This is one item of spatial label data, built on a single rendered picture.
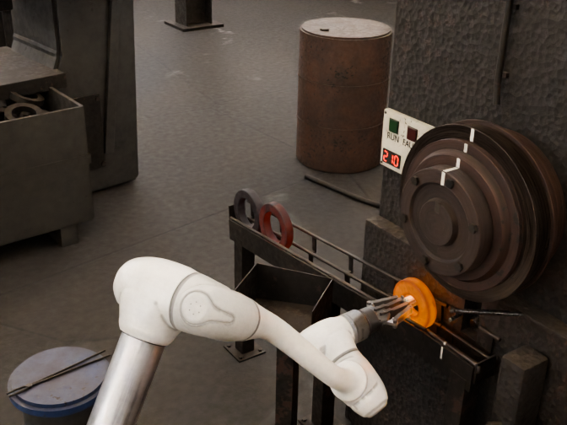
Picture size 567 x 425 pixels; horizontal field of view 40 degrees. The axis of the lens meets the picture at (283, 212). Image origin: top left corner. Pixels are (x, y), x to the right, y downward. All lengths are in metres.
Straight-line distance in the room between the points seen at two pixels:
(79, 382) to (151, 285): 0.93
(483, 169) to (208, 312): 0.76
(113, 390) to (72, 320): 1.92
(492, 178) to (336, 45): 2.95
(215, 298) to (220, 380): 1.63
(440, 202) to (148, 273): 0.74
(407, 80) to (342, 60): 2.47
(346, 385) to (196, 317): 0.55
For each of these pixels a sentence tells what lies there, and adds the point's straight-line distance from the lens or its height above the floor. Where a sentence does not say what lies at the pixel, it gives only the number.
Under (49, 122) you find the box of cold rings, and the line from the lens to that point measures 3.97.
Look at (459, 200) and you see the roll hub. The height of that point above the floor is 1.20.
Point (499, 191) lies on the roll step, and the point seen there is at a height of 1.23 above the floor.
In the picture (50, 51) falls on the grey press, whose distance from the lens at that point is 4.51.
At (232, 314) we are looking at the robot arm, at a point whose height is 1.10.
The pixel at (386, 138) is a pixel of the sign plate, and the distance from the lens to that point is 2.42.
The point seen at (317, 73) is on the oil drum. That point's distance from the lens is 4.87.
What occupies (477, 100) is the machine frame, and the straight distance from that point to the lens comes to 2.16.
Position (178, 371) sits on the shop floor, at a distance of 3.28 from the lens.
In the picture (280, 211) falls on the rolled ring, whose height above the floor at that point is 0.76.
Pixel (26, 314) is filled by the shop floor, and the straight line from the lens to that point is 3.75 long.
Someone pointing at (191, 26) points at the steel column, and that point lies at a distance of 8.77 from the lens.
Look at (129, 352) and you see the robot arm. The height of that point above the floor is 0.98.
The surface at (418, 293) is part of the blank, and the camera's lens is 2.29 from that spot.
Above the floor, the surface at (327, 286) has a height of 0.72.
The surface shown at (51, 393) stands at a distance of 2.56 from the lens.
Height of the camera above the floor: 2.00
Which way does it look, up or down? 26 degrees down
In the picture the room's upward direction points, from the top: 1 degrees clockwise
